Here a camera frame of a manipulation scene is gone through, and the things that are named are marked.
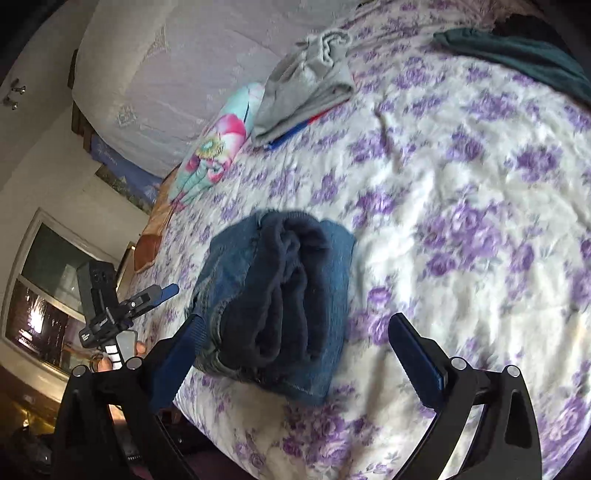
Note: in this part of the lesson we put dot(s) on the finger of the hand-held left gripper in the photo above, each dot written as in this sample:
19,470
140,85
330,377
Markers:
147,297

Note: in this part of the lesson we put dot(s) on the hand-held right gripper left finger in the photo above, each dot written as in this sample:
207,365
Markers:
184,350

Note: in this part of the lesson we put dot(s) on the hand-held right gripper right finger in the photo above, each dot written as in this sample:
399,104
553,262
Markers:
415,360

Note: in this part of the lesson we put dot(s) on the blue denim pants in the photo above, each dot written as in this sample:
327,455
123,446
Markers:
277,314

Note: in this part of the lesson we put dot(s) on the grey folded pants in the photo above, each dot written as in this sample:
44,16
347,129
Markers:
304,87

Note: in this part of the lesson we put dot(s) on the dark green pants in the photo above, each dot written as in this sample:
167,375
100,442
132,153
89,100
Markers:
517,60

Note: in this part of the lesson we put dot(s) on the person's left hand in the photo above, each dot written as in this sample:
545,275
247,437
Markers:
140,347

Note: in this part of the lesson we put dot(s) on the white framed window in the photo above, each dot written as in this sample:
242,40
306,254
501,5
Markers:
46,286

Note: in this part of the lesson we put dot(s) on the purple floral bedsheet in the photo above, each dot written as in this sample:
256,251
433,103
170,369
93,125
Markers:
461,230

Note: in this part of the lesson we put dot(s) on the floral teal pink pillow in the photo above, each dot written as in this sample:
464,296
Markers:
212,152

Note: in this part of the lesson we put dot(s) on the wooden headboard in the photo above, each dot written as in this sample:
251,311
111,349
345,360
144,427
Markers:
78,115

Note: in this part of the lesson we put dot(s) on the blue and red flat item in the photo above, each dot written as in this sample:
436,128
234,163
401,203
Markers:
295,129

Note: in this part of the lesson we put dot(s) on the white lace cover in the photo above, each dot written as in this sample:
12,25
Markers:
184,69

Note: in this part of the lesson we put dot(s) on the purple floral pillow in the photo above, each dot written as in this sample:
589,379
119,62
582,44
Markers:
485,9

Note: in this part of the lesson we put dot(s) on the blue wall poster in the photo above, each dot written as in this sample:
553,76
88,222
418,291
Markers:
120,170

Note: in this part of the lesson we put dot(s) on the metal wall hooks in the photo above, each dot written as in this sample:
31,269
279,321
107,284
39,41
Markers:
14,92

